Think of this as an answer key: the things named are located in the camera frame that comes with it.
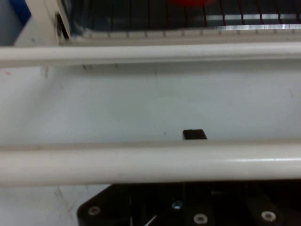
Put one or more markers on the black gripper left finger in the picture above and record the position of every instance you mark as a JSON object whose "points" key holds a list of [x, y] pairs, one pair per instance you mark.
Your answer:
{"points": [[187, 134]]}

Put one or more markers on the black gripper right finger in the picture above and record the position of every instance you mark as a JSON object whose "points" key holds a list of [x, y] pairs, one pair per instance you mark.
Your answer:
{"points": [[200, 134]]}

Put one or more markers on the red object inside oven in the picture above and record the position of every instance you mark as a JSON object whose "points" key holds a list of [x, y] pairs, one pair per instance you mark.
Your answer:
{"points": [[188, 2]]}

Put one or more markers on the white toaster oven body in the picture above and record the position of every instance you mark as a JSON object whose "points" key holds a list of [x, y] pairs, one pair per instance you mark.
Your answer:
{"points": [[40, 26]]}

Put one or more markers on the blue and grey box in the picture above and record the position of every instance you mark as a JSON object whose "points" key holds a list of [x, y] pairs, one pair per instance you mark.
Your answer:
{"points": [[9, 18]]}

